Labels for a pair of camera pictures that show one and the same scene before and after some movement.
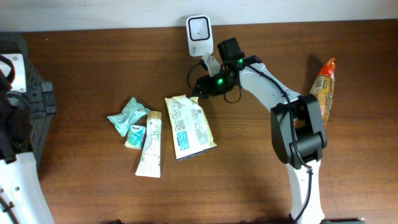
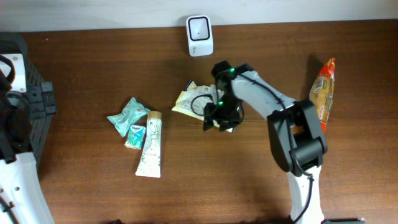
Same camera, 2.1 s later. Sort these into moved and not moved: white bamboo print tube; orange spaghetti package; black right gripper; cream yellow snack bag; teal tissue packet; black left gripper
Moved: black right gripper; cream yellow snack bag
Not moved: teal tissue packet; white bamboo print tube; orange spaghetti package; black left gripper
